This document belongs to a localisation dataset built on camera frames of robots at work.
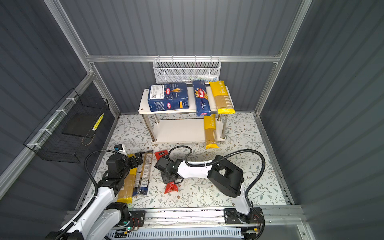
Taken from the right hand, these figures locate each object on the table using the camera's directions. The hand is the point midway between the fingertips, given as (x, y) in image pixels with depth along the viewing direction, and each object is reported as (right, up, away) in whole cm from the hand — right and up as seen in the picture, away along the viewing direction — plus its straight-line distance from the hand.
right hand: (167, 178), depth 87 cm
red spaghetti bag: (+4, -2, -8) cm, 9 cm away
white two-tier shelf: (+6, +31, +22) cm, 38 cm away
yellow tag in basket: (-35, +33, -9) cm, 49 cm away
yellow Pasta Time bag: (+26, +28, +12) cm, 40 cm away
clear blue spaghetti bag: (-15, +3, 0) cm, 15 cm away
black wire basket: (-48, +28, -12) cm, 57 cm away
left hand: (-20, +14, -2) cm, 24 cm away
